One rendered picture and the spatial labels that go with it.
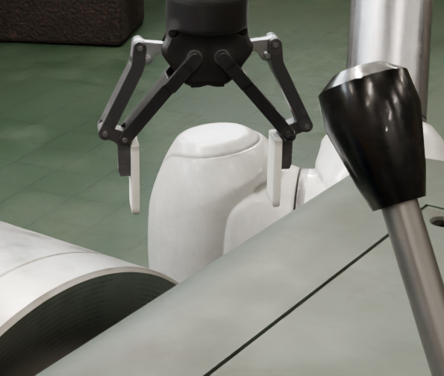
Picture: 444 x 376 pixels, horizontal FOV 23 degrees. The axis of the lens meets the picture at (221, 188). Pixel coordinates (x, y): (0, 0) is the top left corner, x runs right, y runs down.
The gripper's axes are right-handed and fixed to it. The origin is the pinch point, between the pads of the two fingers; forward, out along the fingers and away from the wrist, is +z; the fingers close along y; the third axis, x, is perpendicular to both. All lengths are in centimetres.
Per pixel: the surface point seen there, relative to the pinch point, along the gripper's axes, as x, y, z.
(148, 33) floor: 490, 43, 108
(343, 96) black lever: -65, -6, -30
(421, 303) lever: -67, -4, -24
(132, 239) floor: 224, 11, 109
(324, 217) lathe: -43.0, 0.0, -16.3
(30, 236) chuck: -36.9, -16.1, -13.3
